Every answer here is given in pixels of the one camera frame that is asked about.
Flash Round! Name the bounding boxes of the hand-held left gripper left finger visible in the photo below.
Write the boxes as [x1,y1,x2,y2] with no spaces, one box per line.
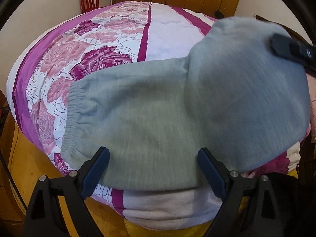
[23,146,110,237]

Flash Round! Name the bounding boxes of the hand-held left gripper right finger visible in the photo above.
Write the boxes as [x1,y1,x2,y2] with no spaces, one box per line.
[197,147,284,237]

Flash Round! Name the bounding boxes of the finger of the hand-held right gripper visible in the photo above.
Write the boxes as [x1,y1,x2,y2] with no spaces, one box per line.
[270,34,316,66]

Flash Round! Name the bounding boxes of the grey pants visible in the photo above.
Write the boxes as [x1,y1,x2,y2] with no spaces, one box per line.
[60,17,310,187]

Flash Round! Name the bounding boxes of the pink cloth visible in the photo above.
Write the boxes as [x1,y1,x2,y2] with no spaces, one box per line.
[307,74,316,144]

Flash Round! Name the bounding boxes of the person's black clothing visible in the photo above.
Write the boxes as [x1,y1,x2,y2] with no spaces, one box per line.
[268,138,316,237]

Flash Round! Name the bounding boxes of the red and black object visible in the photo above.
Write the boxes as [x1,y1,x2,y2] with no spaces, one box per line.
[0,105,8,130]

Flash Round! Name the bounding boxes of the pink floral bed blanket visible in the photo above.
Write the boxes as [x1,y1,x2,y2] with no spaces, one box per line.
[6,0,312,228]

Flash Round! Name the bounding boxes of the red wooden chair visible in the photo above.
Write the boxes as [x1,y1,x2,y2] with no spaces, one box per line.
[80,0,101,13]

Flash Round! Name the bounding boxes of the black cable with plug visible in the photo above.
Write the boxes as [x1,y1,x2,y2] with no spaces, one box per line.
[214,0,229,18]

